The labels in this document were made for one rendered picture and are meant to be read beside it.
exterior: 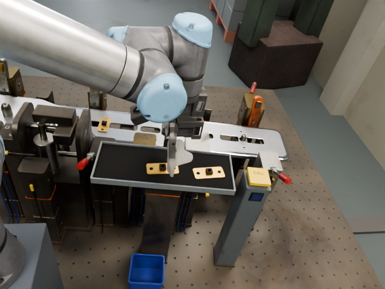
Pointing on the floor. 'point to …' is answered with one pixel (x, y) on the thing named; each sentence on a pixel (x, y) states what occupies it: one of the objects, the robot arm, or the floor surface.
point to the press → (278, 44)
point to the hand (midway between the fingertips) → (165, 155)
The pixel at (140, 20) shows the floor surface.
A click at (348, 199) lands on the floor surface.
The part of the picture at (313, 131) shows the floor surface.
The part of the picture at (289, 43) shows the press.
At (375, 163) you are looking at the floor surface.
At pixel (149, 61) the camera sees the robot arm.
